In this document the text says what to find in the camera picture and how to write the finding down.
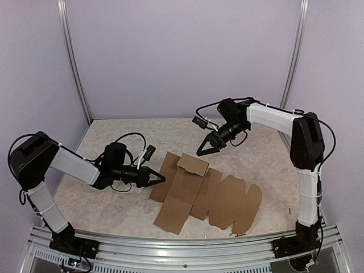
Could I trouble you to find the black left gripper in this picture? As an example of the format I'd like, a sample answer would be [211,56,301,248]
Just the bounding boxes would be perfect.
[112,165,165,188]

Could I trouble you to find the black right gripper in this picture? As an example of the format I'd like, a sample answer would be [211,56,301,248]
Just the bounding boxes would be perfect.
[197,118,249,155]

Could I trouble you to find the brown cardboard box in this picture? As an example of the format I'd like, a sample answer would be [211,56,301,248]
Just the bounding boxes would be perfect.
[150,152,262,235]

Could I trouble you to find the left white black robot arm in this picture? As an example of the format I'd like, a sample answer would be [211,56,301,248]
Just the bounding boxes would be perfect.
[7,131,166,259]

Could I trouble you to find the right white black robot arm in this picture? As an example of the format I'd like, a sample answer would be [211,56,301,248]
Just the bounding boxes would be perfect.
[192,97,325,258]

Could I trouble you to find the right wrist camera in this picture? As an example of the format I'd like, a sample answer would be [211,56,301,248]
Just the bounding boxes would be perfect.
[192,116,218,131]

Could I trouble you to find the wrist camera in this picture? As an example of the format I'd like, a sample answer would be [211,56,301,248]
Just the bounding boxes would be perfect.
[136,145,156,169]
[192,116,218,131]

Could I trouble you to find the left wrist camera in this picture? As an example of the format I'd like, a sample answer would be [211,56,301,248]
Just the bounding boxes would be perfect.
[136,145,156,169]

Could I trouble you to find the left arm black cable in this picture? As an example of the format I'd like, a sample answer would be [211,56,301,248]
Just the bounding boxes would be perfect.
[93,132,147,193]

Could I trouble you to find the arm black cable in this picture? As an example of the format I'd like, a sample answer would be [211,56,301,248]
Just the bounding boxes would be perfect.
[93,132,147,193]
[195,98,254,120]

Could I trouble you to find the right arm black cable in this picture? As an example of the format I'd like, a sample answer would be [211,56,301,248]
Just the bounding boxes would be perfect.
[195,98,254,120]

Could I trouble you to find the front aluminium frame rail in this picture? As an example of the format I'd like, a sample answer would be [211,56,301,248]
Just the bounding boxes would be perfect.
[16,225,354,272]

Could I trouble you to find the right aluminium corner post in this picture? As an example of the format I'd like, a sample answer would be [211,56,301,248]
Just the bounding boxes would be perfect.
[274,0,309,126]

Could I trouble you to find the aluminium corner post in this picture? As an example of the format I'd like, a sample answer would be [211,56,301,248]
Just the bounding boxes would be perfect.
[274,0,309,126]
[56,0,93,126]

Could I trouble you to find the left aluminium corner post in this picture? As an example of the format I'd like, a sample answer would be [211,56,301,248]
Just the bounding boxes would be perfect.
[56,0,93,126]

